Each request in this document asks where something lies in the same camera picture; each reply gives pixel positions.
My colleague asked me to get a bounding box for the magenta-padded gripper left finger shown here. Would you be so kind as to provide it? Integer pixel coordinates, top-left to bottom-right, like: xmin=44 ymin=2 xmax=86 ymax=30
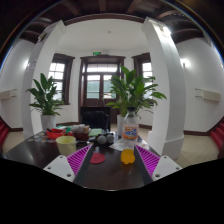
xmin=43 ymin=144 xmax=95 ymax=184

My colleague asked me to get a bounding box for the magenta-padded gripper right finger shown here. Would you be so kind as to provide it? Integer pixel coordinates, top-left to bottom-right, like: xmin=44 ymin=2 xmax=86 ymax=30
xmin=133 ymin=144 xmax=183 ymax=186

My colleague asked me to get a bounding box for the orange drink plastic bottle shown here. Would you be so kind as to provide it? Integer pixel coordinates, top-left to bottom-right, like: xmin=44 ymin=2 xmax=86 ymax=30
xmin=120 ymin=106 xmax=140 ymax=166

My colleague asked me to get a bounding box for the flat round red coaster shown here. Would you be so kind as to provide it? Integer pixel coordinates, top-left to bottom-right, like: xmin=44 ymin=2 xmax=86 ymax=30
xmin=89 ymin=152 xmax=106 ymax=165

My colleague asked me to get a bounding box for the pale yellow cup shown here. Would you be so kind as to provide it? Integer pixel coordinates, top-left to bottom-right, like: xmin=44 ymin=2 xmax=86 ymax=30
xmin=55 ymin=135 xmax=78 ymax=157

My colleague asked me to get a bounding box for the grey round ball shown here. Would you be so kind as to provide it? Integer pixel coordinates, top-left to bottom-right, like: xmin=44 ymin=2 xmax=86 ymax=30
xmin=97 ymin=134 xmax=108 ymax=145
xmin=105 ymin=133 xmax=115 ymax=144

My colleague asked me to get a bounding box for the green flat pad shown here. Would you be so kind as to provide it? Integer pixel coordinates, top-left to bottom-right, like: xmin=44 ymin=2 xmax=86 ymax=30
xmin=88 ymin=128 xmax=104 ymax=138

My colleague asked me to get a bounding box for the red plastic box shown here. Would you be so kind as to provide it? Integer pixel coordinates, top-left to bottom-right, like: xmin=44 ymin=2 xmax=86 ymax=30
xmin=45 ymin=128 xmax=68 ymax=140

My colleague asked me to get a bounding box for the printed paper leaflet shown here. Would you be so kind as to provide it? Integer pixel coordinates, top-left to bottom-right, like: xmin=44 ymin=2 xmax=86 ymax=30
xmin=108 ymin=138 xmax=148 ymax=153

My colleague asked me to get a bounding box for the small potted plant white pot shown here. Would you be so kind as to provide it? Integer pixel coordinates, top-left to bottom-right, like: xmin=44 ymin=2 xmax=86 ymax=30
xmin=25 ymin=72 xmax=66 ymax=133

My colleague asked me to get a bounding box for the large potted plant white pot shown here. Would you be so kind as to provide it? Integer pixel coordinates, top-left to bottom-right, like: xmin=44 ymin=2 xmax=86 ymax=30
xmin=105 ymin=65 xmax=168 ymax=138

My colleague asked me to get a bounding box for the red carpeted staircase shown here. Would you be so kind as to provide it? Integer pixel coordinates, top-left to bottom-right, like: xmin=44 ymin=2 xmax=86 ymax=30
xmin=0 ymin=118 xmax=10 ymax=148
xmin=209 ymin=121 xmax=224 ymax=151

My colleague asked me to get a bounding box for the dark wooden glazed door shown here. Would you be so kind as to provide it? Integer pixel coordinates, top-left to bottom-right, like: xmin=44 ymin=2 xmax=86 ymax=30
xmin=79 ymin=55 xmax=126 ymax=116

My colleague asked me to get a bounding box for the dark framed window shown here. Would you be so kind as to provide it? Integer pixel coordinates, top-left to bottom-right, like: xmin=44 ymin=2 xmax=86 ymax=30
xmin=48 ymin=53 xmax=75 ymax=105
xmin=132 ymin=52 xmax=154 ymax=83

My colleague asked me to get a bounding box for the white wall radiator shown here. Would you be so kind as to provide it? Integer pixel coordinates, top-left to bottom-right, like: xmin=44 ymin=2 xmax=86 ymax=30
xmin=0 ymin=88 xmax=18 ymax=101
xmin=194 ymin=88 xmax=222 ymax=103

